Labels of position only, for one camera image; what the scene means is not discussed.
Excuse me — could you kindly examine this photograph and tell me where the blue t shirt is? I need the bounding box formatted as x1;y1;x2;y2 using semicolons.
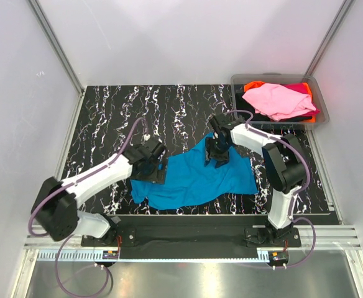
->
131;139;258;210

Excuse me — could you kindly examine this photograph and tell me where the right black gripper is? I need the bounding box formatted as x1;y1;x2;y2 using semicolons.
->
204;137;232;168

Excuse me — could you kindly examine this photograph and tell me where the magenta t shirt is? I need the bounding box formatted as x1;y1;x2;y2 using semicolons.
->
284;83;312;96

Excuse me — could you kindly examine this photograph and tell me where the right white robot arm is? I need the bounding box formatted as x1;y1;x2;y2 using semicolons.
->
204;114;310;247

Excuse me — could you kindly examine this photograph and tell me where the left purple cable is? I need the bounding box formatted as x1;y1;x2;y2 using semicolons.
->
28;117;153;296

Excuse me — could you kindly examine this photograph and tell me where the black t shirt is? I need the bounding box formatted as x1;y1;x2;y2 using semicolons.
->
235;93;315;122

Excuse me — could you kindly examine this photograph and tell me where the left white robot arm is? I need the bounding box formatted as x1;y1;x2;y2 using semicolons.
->
31;138;167;246

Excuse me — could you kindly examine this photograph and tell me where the black marbled table mat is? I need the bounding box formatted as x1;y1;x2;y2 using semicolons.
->
62;84;330;215

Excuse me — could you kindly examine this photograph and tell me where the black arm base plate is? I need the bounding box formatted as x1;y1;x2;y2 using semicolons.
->
81;214;301;248

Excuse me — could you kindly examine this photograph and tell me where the orange t shirt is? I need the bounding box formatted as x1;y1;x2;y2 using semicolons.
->
243;80;318;124

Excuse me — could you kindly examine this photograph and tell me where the clear plastic bin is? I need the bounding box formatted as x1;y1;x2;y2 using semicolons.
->
231;73;329;130

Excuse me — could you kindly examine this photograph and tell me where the pink t shirt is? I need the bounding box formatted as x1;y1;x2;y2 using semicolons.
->
242;83;321;122

